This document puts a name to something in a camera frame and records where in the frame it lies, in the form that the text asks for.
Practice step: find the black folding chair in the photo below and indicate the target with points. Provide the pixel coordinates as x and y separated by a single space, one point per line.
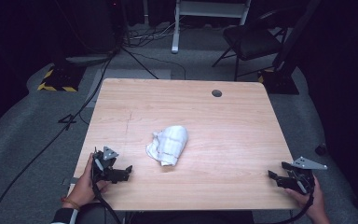
250 42

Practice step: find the person's dark lap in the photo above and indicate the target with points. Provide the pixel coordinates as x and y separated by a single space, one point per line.
183 217

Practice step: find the grey tape piece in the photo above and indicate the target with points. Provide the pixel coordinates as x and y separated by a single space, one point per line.
71 180

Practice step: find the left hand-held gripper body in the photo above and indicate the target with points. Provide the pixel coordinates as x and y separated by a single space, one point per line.
104 172

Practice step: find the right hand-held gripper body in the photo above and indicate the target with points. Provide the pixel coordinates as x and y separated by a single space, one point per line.
301 180

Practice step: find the small black floor object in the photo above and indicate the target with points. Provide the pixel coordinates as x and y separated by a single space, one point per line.
320 149

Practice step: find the white desk frame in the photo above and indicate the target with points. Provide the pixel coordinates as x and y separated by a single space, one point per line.
176 31

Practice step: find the black stand with striped base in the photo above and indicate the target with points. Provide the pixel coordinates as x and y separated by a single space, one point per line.
61 77

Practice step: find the white towel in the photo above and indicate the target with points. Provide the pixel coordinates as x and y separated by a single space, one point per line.
168 144

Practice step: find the person's right hand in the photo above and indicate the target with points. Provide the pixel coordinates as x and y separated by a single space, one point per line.
317 205

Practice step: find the black slanted stand with base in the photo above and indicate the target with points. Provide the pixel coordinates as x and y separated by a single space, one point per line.
281 81

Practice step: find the person's left hand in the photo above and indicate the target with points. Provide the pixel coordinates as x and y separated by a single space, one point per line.
82 189

